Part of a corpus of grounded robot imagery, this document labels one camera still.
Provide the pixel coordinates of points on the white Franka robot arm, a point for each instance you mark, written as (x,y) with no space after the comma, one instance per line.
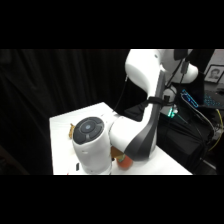
(140,126)

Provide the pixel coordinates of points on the black curtain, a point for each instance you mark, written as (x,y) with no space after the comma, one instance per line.
(36,100)

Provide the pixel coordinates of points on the teal-lit keyboard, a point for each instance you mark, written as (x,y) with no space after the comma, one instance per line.
(212,100)

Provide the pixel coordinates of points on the black cloth-covered stand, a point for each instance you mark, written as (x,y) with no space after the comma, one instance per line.
(186,140)

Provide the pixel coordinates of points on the framed picture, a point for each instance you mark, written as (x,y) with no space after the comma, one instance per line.
(214,73)

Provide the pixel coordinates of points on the orange ball with teal patch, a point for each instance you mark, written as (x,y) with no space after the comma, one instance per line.
(126,163)

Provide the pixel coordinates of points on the blue-lit device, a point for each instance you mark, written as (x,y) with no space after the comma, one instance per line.
(189,98)

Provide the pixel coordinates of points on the small green light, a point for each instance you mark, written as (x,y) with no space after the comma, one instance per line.
(172,113)

